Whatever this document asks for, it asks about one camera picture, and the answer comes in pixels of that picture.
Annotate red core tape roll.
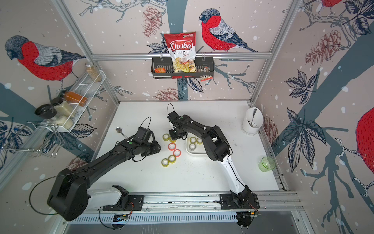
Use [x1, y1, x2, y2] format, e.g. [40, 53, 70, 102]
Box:
[168, 142, 176, 151]
[173, 149, 181, 158]

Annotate white storage box tray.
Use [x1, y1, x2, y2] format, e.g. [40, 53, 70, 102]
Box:
[185, 133, 207, 156]

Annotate clear white core tape roll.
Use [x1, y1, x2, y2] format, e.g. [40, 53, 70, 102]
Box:
[189, 143, 196, 151]

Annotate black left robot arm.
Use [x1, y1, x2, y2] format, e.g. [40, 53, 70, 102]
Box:
[47, 127, 161, 221]

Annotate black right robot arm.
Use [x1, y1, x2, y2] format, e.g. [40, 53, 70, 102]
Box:
[168, 111, 252, 206]

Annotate metal spoon on table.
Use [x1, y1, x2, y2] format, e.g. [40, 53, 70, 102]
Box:
[115, 127, 128, 139]

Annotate small snack packet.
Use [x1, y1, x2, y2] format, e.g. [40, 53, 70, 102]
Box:
[198, 67, 213, 82]

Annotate white utensil holder cup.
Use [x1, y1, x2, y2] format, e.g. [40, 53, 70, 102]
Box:
[241, 107, 264, 136]

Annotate metal spoon in holder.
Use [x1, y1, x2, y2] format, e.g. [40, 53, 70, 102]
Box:
[248, 108, 257, 127]

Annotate Chuba cassava chips bag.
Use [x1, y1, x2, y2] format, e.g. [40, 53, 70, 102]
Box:
[164, 32, 197, 73]

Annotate orange spice bottle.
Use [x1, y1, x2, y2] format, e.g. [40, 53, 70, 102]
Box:
[61, 90, 88, 107]

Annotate clear spice jar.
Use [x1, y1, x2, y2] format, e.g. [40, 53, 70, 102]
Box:
[85, 62, 102, 82]

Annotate green glass cup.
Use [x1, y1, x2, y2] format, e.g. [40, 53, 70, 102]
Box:
[259, 157, 276, 172]

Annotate black lid spice jar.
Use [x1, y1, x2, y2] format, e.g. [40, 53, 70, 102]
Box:
[35, 104, 73, 130]

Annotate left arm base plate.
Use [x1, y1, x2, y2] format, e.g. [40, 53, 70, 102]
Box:
[102, 185, 145, 211]

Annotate black wire wall basket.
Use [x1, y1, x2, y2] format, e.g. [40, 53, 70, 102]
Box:
[151, 57, 214, 79]

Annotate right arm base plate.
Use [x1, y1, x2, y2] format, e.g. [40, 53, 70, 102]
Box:
[218, 185, 260, 210]

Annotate white wire spice rack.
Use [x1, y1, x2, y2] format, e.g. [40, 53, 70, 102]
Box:
[51, 70, 107, 133]

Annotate chrome wire rack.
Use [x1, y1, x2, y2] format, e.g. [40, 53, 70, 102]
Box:
[1, 122, 67, 158]

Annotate horizontal aluminium frame bar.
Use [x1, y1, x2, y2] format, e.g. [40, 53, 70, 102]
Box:
[90, 52, 273, 61]

